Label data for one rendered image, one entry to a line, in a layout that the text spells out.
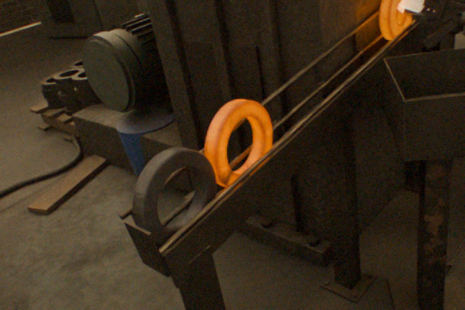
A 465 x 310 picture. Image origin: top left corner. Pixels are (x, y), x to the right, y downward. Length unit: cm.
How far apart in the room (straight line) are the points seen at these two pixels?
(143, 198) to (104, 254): 114
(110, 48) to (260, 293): 125
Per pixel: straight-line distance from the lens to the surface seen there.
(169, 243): 86
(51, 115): 311
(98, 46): 225
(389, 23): 146
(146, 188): 81
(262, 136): 101
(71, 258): 199
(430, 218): 130
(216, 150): 90
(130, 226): 86
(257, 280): 163
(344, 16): 138
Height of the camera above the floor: 112
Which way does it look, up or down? 29 degrees down
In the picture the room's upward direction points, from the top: 11 degrees counter-clockwise
